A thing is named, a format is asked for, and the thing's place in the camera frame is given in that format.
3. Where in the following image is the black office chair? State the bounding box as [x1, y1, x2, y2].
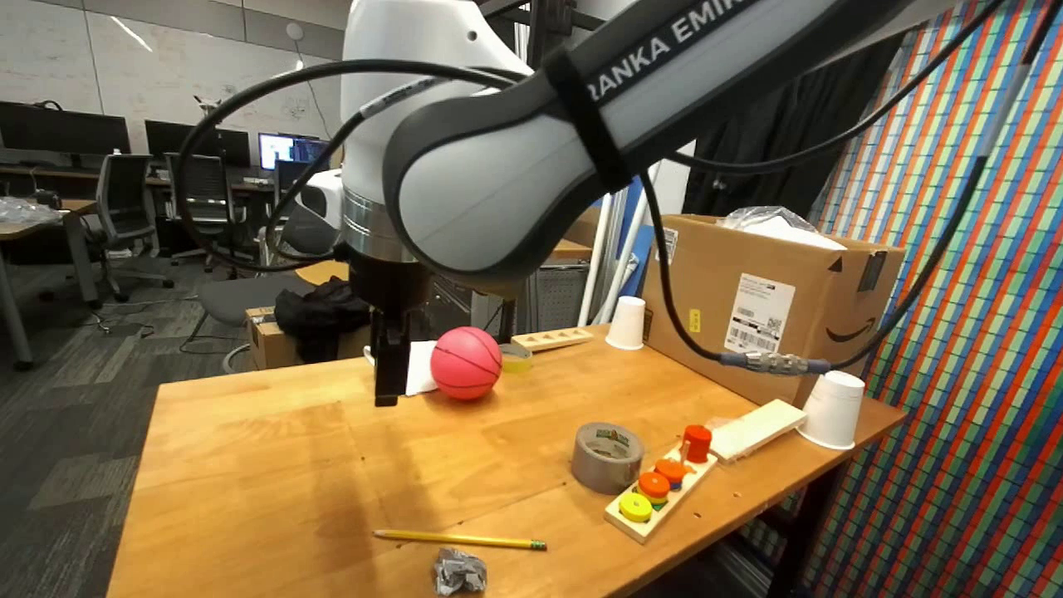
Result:
[93, 151, 180, 302]
[164, 151, 260, 280]

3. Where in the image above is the long wooden peg board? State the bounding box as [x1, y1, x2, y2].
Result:
[508, 324, 597, 358]

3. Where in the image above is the black computer monitor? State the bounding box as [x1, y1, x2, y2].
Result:
[0, 100, 133, 175]

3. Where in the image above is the white paper cup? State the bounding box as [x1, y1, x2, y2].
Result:
[606, 291, 649, 354]
[797, 370, 872, 453]

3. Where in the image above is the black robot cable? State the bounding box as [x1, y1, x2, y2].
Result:
[173, 60, 536, 275]
[635, 0, 1063, 375]

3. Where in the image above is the orange ring stack green base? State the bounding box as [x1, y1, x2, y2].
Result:
[635, 467, 674, 504]

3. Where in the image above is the yellow ring stack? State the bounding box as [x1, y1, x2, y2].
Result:
[614, 487, 659, 529]

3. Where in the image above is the clear plastic bag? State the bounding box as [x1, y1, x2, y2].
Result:
[718, 201, 850, 254]

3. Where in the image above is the grey duct tape roll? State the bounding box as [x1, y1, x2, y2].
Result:
[570, 419, 649, 498]

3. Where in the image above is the yellow pencil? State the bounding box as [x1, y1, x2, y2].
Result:
[374, 525, 553, 556]

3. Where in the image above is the pink mini basketball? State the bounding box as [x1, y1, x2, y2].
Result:
[430, 321, 508, 406]

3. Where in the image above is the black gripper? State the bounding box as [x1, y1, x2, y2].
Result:
[350, 254, 526, 409]

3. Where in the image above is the small brown cardboard box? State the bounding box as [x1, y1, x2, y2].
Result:
[244, 302, 375, 373]

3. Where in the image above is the white plastic-wrapped wooden plank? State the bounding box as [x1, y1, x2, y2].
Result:
[709, 396, 807, 464]

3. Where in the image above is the orange ring stack blue base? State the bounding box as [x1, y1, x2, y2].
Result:
[650, 456, 692, 491]

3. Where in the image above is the black bag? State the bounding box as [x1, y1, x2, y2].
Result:
[273, 275, 375, 363]

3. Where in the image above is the large brown cardboard box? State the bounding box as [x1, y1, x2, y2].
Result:
[640, 213, 908, 409]

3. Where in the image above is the tall orange ring stack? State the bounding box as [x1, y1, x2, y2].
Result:
[679, 423, 716, 464]

